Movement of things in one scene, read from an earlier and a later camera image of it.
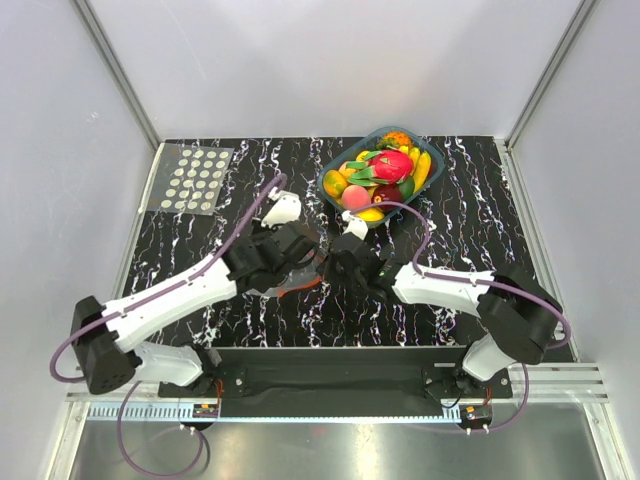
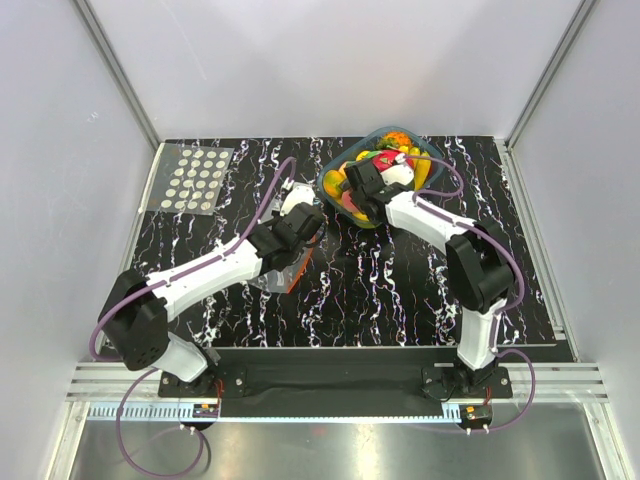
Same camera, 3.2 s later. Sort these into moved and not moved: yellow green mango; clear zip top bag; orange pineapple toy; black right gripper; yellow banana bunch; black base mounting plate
Moved: clear zip top bag; black right gripper
Not moved: orange pineapple toy; yellow green mango; black base mounting plate; yellow banana bunch
